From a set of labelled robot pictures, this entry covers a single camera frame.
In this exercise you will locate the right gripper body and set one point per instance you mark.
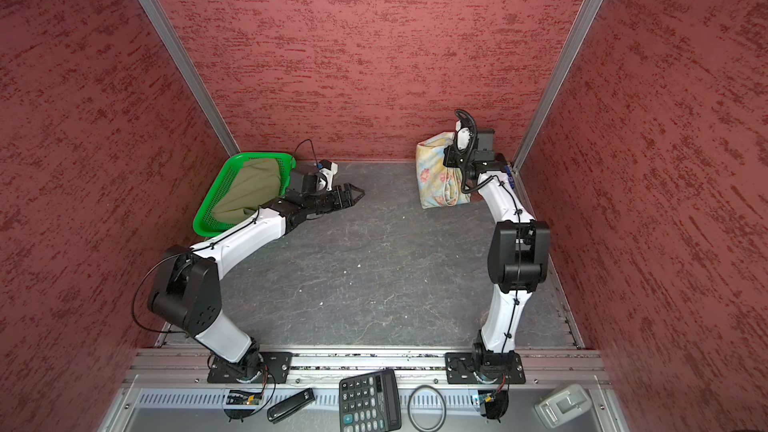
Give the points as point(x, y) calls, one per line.
point(460, 158)

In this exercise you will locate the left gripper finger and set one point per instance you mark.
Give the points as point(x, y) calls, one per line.
point(348, 199)
point(353, 191)

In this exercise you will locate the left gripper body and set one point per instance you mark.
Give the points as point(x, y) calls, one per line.
point(323, 201)

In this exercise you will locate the floral pastel skirt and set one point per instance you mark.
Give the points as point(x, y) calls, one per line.
point(438, 185)

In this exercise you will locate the olive green skirt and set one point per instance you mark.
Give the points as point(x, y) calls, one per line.
point(256, 183)

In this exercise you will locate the green plastic basket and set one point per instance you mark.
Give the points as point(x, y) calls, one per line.
point(204, 223)

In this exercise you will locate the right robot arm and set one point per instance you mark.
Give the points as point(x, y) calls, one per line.
point(517, 264)

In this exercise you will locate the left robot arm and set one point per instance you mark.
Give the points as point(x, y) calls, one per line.
point(186, 290)

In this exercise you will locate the blue clamp tool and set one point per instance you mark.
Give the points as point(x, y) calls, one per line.
point(510, 177)

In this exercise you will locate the left circuit board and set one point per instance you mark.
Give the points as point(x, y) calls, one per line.
point(240, 404)

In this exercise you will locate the black remote stick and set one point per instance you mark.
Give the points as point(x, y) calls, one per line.
point(291, 405)

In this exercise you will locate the black calculator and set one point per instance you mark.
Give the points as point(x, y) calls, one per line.
point(370, 402)

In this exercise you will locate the grey white box device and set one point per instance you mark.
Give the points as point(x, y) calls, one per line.
point(563, 405)

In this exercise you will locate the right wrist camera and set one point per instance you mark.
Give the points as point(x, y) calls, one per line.
point(477, 139)

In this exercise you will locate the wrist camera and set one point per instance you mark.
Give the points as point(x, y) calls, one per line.
point(477, 139)
point(316, 178)

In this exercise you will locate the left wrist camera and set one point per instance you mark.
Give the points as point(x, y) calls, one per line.
point(316, 178)

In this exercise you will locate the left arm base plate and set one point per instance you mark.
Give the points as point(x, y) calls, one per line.
point(272, 366)

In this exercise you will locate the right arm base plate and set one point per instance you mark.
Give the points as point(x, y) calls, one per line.
point(487, 368)

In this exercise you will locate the aluminium front rail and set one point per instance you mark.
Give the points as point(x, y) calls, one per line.
point(183, 366)

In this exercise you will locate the right aluminium corner post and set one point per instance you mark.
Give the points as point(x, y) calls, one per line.
point(578, 32)

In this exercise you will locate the aluminium corner post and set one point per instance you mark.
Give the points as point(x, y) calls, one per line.
point(578, 32)
point(185, 65)

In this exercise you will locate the left aluminium corner post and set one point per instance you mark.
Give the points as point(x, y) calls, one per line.
point(185, 65)

